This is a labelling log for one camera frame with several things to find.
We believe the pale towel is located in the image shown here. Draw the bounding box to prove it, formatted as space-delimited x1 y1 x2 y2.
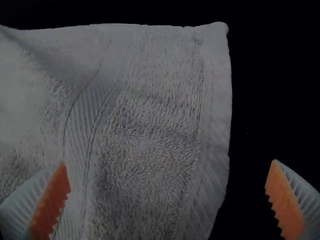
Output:
0 21 232 240

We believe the black mat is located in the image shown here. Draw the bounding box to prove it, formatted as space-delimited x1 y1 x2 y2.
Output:
0 0 320 240

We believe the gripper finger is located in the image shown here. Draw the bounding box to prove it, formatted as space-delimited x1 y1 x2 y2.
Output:
264 159 320 240
0 161 72 240

